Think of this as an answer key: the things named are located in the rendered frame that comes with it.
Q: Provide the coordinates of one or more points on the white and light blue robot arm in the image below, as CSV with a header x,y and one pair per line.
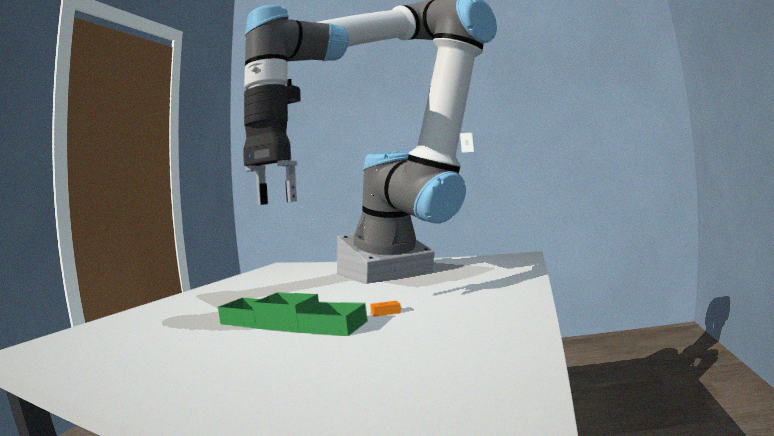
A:
x,y
429,186

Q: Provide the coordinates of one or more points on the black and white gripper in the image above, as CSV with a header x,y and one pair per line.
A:
x,y
265,120

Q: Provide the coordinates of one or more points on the green rack of bins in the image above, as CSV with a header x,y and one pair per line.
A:
x,y
293,312

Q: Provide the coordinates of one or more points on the small orange block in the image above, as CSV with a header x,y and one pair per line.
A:
x,y
385,308

